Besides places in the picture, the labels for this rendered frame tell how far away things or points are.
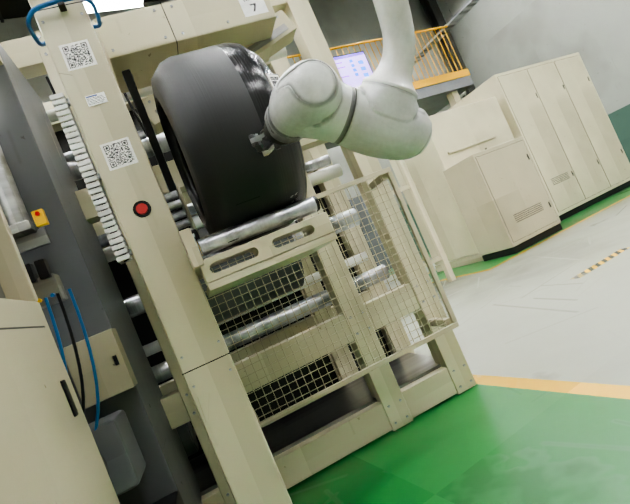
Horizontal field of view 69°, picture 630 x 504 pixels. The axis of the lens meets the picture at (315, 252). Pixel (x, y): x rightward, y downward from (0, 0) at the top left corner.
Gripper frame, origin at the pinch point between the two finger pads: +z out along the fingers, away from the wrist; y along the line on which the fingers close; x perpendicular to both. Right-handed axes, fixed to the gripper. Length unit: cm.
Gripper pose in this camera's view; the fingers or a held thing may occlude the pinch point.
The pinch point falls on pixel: (266, 146)
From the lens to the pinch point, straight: 112.5
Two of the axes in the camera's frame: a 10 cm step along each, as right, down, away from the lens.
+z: -2.9, 0.2, 9.6
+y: -8.9, 3.7, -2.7
